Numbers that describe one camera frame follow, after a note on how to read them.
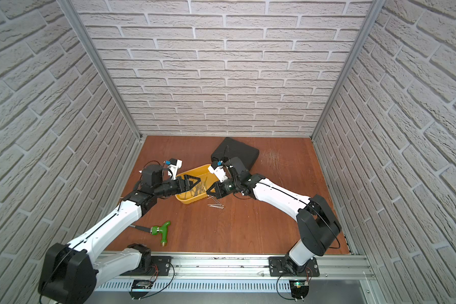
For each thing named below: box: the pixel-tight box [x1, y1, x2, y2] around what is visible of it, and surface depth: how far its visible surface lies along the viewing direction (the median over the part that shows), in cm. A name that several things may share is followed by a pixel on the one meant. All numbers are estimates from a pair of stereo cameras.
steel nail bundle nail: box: [207, 203, 225, 209], surface depth 92 cm
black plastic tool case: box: [210, 137, 260, 170], surface depth 109 cm
